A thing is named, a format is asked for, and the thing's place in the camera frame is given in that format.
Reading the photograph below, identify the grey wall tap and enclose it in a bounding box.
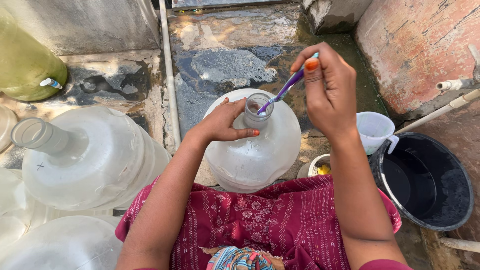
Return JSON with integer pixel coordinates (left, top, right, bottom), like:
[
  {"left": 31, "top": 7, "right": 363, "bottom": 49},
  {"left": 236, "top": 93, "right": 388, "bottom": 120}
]
[{"left": 436, "top": 44, "right": 480, "bottom": 92}]

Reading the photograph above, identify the clear round water jug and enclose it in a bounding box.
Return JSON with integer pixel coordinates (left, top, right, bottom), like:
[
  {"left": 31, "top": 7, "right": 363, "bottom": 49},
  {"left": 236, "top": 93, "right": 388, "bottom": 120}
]
[{"left": 203, "top": 88, "right": 302, "bottom": 194}]

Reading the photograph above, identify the black plastic bucket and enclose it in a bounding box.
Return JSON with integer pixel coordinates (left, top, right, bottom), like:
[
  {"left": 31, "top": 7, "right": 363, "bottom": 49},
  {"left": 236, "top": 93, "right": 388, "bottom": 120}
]
[{"left": 369, "top": 131, "right": 475, "bottom": 232}]

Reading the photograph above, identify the purple toothbrush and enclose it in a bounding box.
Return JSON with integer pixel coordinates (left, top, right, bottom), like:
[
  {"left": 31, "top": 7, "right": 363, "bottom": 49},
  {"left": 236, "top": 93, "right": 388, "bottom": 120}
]
[{"left": 257, "top": 52, "right": 320, "bottom": 116}]

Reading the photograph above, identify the clear plastic water jug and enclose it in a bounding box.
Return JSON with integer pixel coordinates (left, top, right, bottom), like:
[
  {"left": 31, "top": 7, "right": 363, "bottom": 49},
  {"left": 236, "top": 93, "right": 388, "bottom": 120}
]
[
  {"left": 0, "top": 215, "right": 124, "bottom": 270},
  {"left": 0, "top": 104, "right": 18, "bottom": 152},
  {"left": 0, "top": 167, "right": 113, "bottom": 248}
]

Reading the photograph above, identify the white plastic mug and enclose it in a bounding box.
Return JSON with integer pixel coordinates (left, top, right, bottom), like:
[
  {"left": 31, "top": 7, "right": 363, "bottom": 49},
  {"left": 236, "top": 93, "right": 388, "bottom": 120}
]
[{"left": 355, "top": 111, "right": 400, "bottom": 155}]

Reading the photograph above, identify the small white bowl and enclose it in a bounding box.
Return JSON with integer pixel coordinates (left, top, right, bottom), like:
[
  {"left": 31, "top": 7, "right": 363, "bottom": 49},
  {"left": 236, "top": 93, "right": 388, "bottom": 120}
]
[{"left": 307, "top": 154, "right": 332, "bottom": 177}]

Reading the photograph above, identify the person's left hand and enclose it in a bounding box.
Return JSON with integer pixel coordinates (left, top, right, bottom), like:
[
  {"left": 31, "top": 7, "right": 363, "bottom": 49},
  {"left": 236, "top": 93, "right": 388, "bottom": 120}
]
[{"left": 186, "top": 97, "right": 260, "bottom": 145}]

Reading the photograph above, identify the beige water pipe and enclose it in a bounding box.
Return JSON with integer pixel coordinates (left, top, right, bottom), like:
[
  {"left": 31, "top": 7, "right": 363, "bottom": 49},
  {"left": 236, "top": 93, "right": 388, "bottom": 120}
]
[{"left": 394, "top": 88, "right": 480, "bottom": 135}]

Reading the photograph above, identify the green water jug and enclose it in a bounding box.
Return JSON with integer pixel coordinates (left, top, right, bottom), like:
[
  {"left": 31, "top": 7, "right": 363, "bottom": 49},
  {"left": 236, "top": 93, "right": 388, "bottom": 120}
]
[{"left": 0, "top": 7, "right": 68, "bottom": 102}]

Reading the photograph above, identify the striped multicolour cloth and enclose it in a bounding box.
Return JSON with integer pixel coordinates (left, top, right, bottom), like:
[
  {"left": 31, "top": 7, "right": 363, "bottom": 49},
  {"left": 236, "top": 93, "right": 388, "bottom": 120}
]
[{"left": 200, "top": 245, "right": 286, "bottom": 270}]

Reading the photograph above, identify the short beige pipe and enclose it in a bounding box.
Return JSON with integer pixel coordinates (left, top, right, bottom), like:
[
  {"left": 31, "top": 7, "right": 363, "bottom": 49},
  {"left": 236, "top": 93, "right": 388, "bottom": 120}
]
[{"left": 439, "top": 236, "right": 480, "bottom": 253}]

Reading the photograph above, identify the person's right hand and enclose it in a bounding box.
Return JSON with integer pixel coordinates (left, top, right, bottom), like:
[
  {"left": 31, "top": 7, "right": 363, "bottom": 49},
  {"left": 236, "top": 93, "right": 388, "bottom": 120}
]
[{"left": 290, "top": 42, "right": 357, "bottom": 140}]

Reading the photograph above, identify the maroon patterned garment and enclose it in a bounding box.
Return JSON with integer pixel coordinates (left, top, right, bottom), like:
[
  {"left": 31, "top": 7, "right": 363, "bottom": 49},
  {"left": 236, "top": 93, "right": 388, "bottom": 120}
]
[{"left": 115, "top": 174, "right": 413, "bottom": 270}]

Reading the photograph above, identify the thin white pipe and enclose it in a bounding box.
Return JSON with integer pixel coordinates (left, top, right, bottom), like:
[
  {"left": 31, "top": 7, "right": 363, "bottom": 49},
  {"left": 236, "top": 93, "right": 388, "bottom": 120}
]
[{"left": 158, "top": 0, "right": 182, "bottom": 151}]

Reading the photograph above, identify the clear water jug cross mark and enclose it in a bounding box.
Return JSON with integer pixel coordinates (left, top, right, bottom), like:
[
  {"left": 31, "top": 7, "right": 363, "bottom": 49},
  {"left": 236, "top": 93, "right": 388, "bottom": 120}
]
[{"left": 10, "top": 106, "right": 172, "bottom": 211}]

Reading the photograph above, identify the white blue jug tap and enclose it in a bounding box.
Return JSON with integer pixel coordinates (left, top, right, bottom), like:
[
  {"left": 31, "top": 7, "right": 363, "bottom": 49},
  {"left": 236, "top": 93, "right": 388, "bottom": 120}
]
[{"left": 40, "top": 78, "right": 63, "bottom": 90}]

